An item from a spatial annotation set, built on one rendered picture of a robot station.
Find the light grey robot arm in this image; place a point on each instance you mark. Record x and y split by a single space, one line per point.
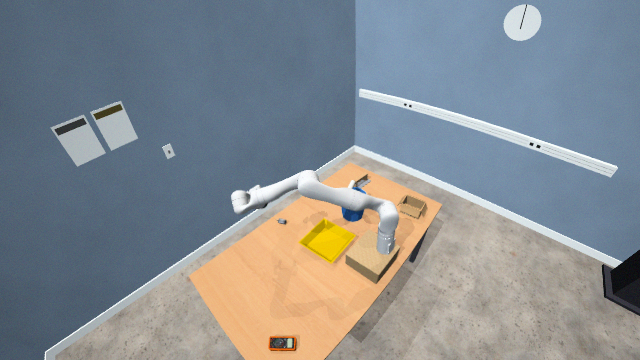
310 187

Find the orange digital multimeter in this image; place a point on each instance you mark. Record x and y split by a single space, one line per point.
280 343

